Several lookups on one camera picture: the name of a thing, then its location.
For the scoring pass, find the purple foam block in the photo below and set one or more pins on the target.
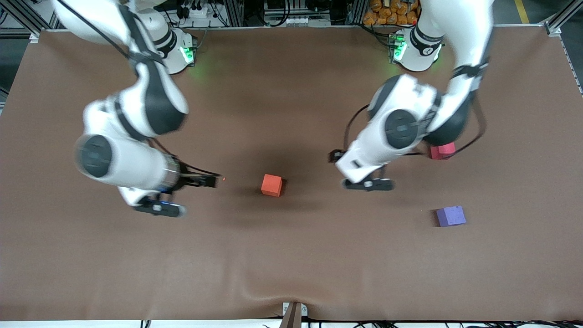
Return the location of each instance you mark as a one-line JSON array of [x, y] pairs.
[[451, 216]]

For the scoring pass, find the bag of orange objects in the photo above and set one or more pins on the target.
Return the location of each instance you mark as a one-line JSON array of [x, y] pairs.
[[391, 11]]

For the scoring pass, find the brown table mat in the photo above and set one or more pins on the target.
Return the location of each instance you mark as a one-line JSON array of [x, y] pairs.
[[291, 250]]

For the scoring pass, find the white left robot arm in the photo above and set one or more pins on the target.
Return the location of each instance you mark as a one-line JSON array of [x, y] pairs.
[[464, 27]]

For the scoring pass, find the white terminal block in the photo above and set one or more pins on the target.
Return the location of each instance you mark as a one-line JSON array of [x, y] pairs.
[[296, 20]]

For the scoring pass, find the red foam block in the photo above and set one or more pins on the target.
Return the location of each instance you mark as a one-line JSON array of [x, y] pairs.
[[444, 152]]

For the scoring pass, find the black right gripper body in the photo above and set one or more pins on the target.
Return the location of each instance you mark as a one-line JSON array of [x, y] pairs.
[[191, 180]]

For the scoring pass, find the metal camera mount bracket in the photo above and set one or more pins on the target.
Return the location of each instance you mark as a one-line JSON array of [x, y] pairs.
[[294, 314]]

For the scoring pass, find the orange foam block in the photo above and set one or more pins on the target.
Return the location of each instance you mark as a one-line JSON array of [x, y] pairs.
[[272, 184]]

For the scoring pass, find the white power strip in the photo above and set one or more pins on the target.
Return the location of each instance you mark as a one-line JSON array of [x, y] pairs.
[[196, 11]]

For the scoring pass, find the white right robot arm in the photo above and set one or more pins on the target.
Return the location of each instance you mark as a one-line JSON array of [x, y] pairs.
[[150, 105]]

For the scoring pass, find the aluminium frame profile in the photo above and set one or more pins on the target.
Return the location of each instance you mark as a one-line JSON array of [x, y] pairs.
[[562, 18], [27, 20]]

